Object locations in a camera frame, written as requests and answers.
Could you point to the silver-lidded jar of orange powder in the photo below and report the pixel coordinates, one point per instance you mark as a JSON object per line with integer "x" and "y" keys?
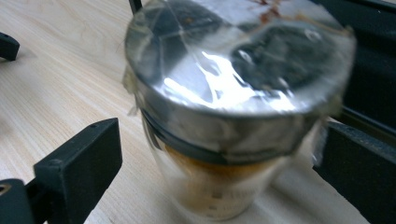
{"x": 233, "y": 93}

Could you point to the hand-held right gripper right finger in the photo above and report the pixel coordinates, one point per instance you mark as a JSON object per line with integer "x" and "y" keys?
{"x": 358, "y": 168}

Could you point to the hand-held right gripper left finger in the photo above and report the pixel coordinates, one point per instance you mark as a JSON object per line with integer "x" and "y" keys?
{"x": 81, "y": 168}

